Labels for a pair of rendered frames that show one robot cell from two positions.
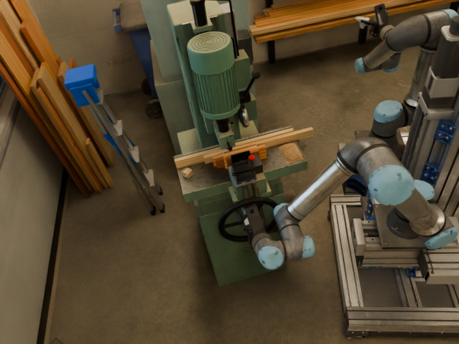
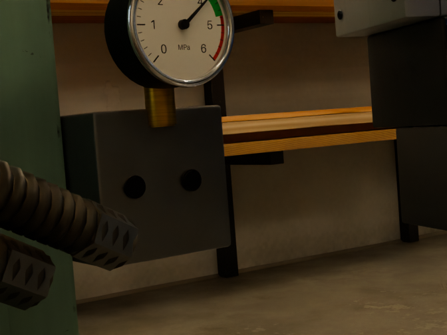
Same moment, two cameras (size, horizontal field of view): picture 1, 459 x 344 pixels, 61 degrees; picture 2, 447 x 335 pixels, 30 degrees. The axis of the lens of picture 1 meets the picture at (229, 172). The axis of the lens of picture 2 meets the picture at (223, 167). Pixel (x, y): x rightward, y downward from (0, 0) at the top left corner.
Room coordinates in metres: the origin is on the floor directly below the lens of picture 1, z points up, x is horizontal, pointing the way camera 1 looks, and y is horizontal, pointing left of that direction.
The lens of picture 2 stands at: (0.81, -0.11, 0.61)
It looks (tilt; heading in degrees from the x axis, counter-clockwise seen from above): 3 degrees down; 332
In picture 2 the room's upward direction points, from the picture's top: 4 degrees counter-clockwise
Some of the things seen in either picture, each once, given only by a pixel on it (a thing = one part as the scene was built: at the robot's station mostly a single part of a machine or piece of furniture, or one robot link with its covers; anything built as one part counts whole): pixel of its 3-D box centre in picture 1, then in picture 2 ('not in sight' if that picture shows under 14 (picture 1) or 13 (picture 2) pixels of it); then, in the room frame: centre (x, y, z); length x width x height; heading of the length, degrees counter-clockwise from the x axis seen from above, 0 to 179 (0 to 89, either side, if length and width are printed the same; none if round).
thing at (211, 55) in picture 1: (214, 77); not in sight; (1.39, -0.01, 1.35); 0.18 x 0.18 x 0.31
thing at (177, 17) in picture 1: (207, 80); not in sight; (1.67, 0.03, 1.16); 0.22 x 0.22 x 0.72; 7
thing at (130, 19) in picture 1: (163, 56); not in sight; (3.27, 0.41, 0.48); 0.64 x 0.54 x 0.97; 97
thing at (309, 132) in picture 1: (259, 145); not in sight; (1.41, -0.16, 0.92); 0.55 x 0.02 x 0.04; 97
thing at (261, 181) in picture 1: (247, 179); not in sight; (1.20, -0.07, 0.92); 0.15 x 0.13 x 0.09; 97
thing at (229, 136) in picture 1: (224, 134); not in sight; (1.41, -0.01, 1.03); 0.14 x 0.07 x 0.09; 7
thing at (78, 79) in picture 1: (122, 148); not in sight; (1.97, 0.66, 0.58); 0.27 x 0.25 x 1.16; 96
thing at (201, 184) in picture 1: (243, 173); not in sight; (1.28, -0.06, 0.87); 0.61 x 0.30 x 0.06; 97
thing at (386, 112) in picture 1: (388, 117); not in sight; (1.37, -0.78, 0.98); 0.13 x 0.12 x 0.14; 93
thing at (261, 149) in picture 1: (244, 156); not in sight; (1.32, -0.09, 0.94); 0.20 x 0.02 x 0.08; 97
